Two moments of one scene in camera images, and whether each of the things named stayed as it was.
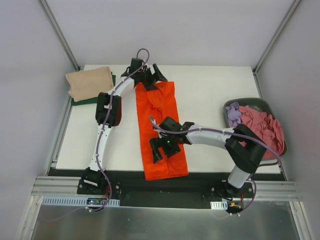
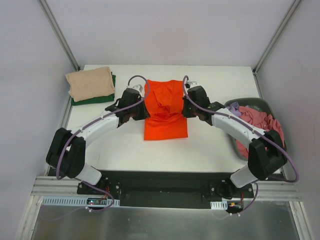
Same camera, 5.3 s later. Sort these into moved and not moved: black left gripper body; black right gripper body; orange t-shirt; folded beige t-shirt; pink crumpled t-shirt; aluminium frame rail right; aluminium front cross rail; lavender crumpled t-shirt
Moved: black right gripper body; orange t-shirt; black left gripper body
Not moved: lavender crumpled t-shirt; aluminium front cross rail; folded beige t-shirt; pink crumpled t-shirt; aluminium frame rail right
